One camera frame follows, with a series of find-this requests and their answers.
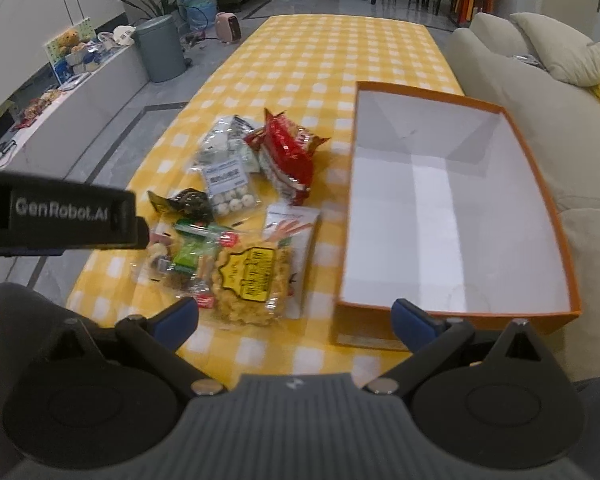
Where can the plush toy bear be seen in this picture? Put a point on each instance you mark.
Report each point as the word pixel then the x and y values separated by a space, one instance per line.
pixel 67 41

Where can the white tv cabinet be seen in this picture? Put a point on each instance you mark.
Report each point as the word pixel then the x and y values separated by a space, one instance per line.
pixel 71 123

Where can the grey green trash bin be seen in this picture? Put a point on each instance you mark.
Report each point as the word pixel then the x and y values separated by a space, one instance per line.
pixel 160 48

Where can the white green snack bag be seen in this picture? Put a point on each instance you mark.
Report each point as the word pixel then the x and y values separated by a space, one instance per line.
pixel 227 139

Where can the beige sofa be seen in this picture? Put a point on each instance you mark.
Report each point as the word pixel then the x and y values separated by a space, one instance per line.
pixel 493 60

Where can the yellow cracker bag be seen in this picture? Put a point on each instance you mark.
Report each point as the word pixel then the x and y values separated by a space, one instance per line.
pixel 250 280

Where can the white shrimp snack bag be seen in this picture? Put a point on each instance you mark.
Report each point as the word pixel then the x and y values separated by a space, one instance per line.
pixel 295 226

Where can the red snack bag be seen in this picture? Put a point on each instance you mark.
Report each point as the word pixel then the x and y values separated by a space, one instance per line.
pixel 285 153

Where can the blue water jug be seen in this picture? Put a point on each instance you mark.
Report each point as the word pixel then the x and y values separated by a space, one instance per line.
pixel 200 14

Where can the potted plant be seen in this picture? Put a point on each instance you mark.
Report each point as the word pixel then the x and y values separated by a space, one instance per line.
pixel 152 8

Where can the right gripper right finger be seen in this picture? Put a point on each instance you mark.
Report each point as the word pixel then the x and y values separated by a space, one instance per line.
pixel 433 343

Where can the beige cushion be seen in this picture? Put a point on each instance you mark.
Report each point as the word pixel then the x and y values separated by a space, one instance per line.
pixel 567 54

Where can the clear bag white balls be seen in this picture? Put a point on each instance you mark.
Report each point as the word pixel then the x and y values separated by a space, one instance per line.
pixel 229 188

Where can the dark green snack packet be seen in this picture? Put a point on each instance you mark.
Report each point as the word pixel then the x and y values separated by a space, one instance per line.
pixel 190 203

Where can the pink space heater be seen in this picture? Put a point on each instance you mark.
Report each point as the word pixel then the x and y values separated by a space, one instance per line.
pixel 227 27

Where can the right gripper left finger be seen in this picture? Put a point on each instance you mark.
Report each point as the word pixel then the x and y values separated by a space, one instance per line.
pixel 155 341

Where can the orange cardboard box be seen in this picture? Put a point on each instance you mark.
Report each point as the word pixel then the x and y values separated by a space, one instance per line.
pixel 447 208

